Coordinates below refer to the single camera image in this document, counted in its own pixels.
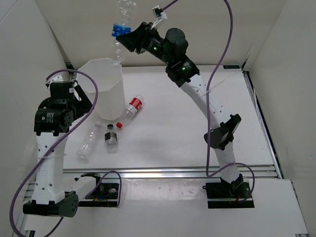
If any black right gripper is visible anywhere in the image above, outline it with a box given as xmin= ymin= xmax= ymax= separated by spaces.
xmin=118 ymin=22 xmax=174 ymax=65

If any blue label clear bottle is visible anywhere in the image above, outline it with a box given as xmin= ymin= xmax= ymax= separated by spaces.
xmin=111 ymin=0 xmax=136 ymax=66

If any clear white cap bottle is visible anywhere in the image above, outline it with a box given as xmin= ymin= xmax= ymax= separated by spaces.
xmin=76 ymin=121 xmax=102 ymax=163

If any small black label bottle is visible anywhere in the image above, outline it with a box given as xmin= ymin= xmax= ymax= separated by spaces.
xmin=104 ymin=124 xmax=119 ymax=154

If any red label plastic bottle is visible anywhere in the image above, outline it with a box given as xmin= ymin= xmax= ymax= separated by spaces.
xmin=116 ymin=94 xmax=144 ymax=129

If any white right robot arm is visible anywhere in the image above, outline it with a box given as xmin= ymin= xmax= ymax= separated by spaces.
xmin=116 ymin=22 xmax=243 ymax=198

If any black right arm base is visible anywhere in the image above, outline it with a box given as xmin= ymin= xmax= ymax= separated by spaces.
xmin=202 ymin=180 xmax=255 ymax=209

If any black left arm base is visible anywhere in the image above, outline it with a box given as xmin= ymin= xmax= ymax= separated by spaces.
xmin=79 ymin=171 xmax=122 ymax=207

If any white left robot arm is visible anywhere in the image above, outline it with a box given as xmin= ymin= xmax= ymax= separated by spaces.
xmin=23 ymin=81 xmax=93 ymax=217

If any white translucent plastic bin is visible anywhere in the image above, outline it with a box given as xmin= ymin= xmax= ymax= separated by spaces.
xmin=79 ymin=58 xmax=125 ymax=120

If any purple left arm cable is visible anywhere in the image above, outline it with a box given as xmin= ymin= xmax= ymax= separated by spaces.
xmin=9 ymin=69 xmax=99 ymax=237

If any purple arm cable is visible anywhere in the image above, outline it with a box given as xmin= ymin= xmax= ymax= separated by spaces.
xmin=9 ymin=69 xmax=99 ymax=237
xmin=158 ymin=0 xmax=256 ymax=202

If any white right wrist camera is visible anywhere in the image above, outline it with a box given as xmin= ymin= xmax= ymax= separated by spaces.
xmin=152 ymin=5 xmax=167 ymax=29

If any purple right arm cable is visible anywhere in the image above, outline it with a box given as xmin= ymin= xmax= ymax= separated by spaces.
xmin=158 ymin=0 xmax=256 ymax=202

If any aluminium right rail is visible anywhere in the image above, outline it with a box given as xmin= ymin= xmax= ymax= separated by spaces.
xmin=242 ymin=70 xmax=284 ymax=179

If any aluminium front rail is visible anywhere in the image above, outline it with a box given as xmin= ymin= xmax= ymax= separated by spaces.
xmin=24 ymin=165 xmax=282 ymax=198

